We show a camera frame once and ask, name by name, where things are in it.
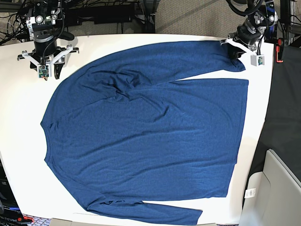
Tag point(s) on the grey tray at table edge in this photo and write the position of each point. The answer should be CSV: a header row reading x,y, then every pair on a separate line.
x,y
61,222

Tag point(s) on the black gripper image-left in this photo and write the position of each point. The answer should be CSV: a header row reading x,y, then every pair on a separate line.
x,y
53,49

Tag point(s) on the black cloth side table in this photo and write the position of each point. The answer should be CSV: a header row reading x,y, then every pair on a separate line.
x,y
281,131

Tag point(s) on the grey plastic bin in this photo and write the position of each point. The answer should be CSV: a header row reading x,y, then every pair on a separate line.
x,y
273,196

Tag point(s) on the blue handled tool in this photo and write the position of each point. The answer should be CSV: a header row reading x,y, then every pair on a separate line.
x,y
270,7

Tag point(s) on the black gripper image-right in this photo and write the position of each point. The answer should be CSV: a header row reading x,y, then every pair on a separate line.
x,y
246,38

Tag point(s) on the blue long-sleeve T-shirt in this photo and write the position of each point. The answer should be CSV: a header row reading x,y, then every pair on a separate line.
x,y
135,128

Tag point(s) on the red and black clamp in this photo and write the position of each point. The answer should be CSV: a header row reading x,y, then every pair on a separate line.
x,y
279,50

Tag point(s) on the black box with red label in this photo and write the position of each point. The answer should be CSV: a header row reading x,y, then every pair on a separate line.
x,y
8,217

